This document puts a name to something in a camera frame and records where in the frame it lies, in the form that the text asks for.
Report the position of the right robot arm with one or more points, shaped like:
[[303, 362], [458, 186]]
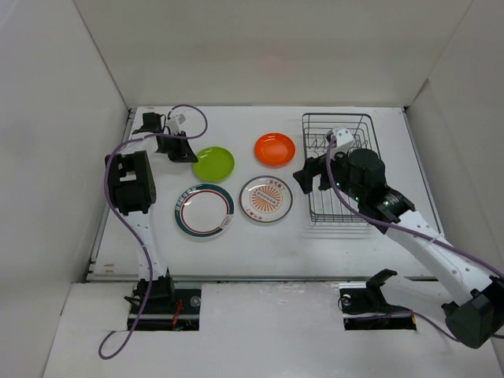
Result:
[[475, 311]]

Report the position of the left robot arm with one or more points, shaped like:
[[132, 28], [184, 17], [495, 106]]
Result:
[[132, 193]]

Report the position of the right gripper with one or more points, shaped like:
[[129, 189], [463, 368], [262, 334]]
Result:
[[313, 166]]

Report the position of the white plate sunburst pattern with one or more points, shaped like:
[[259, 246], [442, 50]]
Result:
[[266, 199]]

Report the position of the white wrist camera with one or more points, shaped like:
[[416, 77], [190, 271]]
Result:
[[342, 140], [174, 123]]

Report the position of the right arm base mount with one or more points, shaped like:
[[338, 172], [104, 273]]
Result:
[[365, 309]]

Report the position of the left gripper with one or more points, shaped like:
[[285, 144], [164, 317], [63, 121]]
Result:
[[184, 153]]

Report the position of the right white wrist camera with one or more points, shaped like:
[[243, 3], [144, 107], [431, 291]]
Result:
[[342, 140]]

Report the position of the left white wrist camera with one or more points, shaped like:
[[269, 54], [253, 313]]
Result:
[[174, 123]]

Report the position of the white plate green rim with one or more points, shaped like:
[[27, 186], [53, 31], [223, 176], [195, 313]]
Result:
[[204, 210]]

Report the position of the orange plate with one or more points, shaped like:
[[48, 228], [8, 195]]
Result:
[[274, 149]]

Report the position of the grey wire dish rack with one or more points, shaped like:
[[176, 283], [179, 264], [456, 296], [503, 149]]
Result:
[[324, 206]]

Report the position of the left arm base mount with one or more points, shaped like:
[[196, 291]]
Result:
[[171, 310]]

